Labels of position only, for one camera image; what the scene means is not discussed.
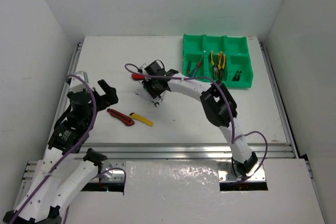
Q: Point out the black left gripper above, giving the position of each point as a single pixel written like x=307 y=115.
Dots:
x=104 y=97

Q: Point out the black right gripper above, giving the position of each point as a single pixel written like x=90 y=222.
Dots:
x=147 y=83

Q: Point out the red utility knife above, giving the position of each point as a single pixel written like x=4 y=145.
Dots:
x=126 y=120
x=137 y=77

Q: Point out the yellow pliers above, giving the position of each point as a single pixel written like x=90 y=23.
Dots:
x=221 y=61
x=213 y=58

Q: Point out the green black precision screwdriver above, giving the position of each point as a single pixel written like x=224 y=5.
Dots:
x=235 y=78
x=238 y=75

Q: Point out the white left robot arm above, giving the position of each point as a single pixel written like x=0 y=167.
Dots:
x=49 y=195

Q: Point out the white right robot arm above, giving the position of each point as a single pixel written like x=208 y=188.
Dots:
x=219 y=107

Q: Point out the silver wrench left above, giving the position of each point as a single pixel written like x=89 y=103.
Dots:
x=147 y=97

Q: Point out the red utility knife top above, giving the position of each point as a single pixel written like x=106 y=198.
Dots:
x=137 y=77

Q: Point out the yellow utility knife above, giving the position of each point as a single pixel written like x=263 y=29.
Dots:
x=141 y=119

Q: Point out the green compartment tray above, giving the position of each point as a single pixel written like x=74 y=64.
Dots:
x=237 y=58

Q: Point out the white front cover panel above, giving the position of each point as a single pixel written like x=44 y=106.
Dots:
x=189 y=192

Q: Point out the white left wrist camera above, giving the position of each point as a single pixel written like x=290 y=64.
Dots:
x=76 y=85

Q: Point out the aluminium frame rail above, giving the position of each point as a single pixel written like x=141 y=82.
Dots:
x=184 y=151

